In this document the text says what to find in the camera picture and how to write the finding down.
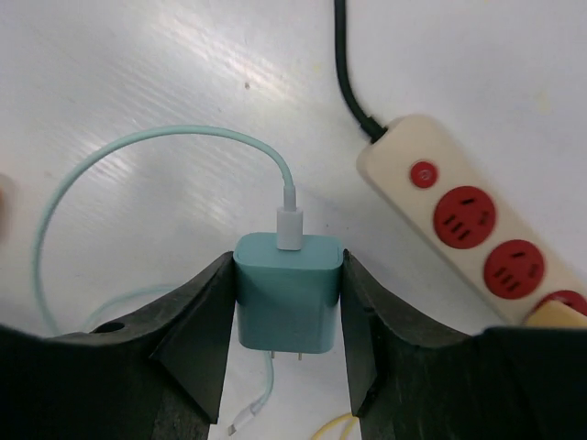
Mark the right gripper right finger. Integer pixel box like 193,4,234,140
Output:
340,254,586,439

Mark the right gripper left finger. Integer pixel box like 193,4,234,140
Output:
1,253,236,439

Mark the yellow charger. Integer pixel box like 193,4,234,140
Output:
524,300,587,329

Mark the teal charger with cable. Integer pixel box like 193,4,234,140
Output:
233,208,343,354

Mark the beige red power strip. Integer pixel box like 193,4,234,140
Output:
357,115,586,325

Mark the yellow charging cable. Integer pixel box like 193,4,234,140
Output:
309,412,361,440

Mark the teal charging cable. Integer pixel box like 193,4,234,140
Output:
32,125,294,436

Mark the black power cord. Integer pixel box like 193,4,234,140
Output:
333,0,391,141

